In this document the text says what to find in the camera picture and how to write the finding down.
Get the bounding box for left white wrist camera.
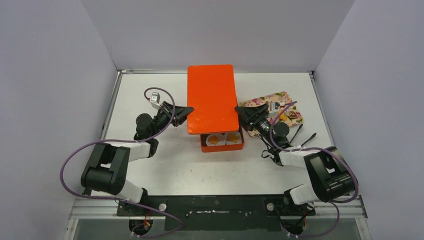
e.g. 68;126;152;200
148;92;161;110

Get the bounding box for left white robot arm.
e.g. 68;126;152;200
80;101;194;215

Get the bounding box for small orange cookie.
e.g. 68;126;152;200
208;135;220;145

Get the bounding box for yellow fish cookie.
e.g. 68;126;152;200
279;112;289;122

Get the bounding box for metal tongs with black tips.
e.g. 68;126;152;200
287;123;318;148

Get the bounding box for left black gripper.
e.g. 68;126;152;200
150;101;194;137

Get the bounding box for floral tray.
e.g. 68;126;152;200
237;91;304;137

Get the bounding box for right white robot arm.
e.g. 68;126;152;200
234;103;359;214

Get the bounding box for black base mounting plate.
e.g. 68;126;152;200
115;194;316;233

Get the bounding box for aluminium frame rail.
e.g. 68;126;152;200
118;67;315;75

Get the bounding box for chocolate heart cookie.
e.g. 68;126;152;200
287;111;298;120

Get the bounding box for white paper cup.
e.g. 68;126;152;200
205;133;226;147
224;131;243;145

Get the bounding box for orange tin lid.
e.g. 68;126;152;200
187;64;239;135

